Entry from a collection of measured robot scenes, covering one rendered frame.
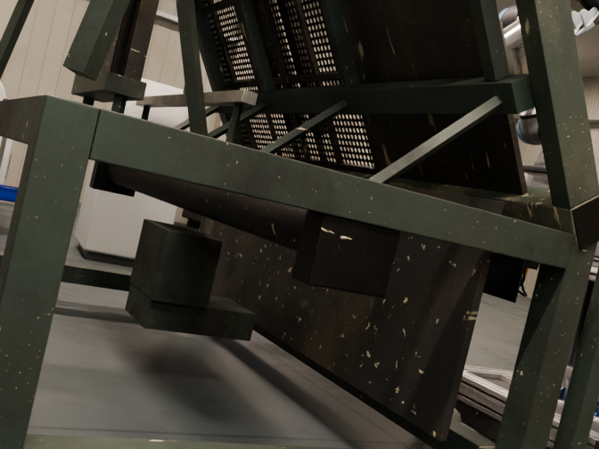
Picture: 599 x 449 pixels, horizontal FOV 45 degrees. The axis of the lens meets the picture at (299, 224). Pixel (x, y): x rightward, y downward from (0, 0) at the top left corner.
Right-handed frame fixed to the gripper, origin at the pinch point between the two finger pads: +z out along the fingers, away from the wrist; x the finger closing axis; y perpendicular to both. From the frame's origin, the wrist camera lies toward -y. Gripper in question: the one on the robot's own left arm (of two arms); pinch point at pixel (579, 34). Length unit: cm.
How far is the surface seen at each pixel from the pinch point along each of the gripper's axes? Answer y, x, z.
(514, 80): 19.9, 18.0, 38.3
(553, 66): 17.9, 24.3, 32.2
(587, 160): -7.4, 24.1, 39.4
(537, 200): -13, 11, 50
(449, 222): 15, 24, 77
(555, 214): -14, 19, 52
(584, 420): -62, 21, 85
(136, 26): 75, -131, 55
